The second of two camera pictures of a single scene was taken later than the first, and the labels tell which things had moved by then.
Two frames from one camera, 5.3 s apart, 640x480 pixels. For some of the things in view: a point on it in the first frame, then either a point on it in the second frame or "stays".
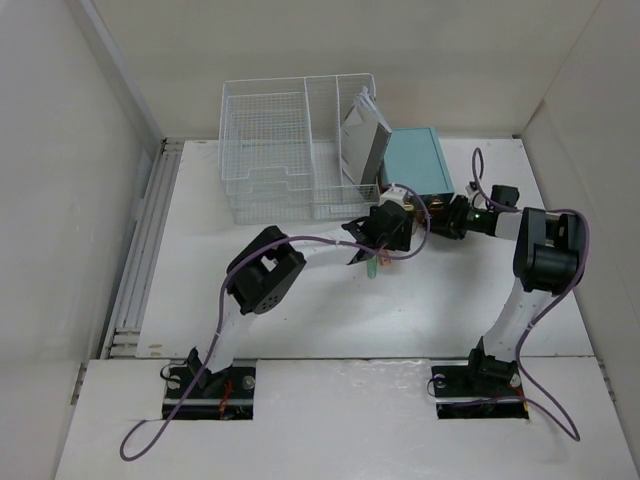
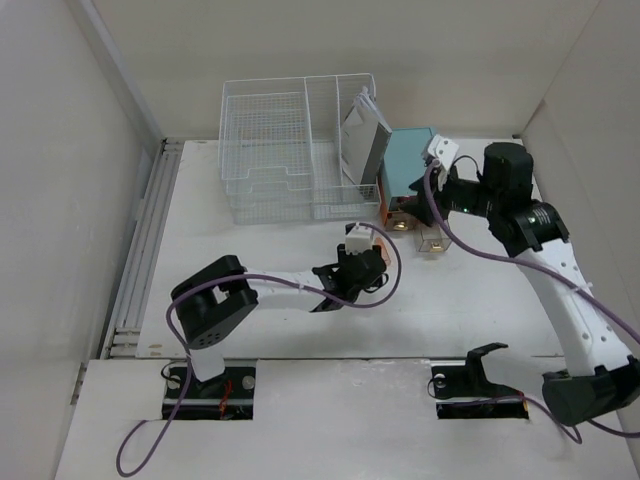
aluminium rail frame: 122,342 stays
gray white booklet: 365,138 stays
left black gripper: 399,242 → 345,257
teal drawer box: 413,161 stays
